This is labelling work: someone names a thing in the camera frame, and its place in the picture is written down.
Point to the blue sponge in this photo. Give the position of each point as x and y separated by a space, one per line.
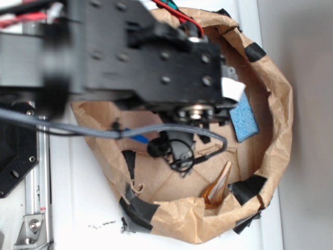
243 120

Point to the black octagonal mount plate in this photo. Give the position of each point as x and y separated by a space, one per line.
19 154

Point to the silver corner bracket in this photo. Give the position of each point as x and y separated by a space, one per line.
32 234

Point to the aluminium extrusion rail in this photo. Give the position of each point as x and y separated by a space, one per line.
37 187

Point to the crumpled brown paper liner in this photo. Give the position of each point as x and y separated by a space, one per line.
158 200

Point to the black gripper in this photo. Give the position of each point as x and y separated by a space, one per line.
177 147

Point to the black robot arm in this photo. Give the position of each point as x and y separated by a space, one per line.
118 51

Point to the amber plastic scoop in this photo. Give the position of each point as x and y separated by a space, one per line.
213 194

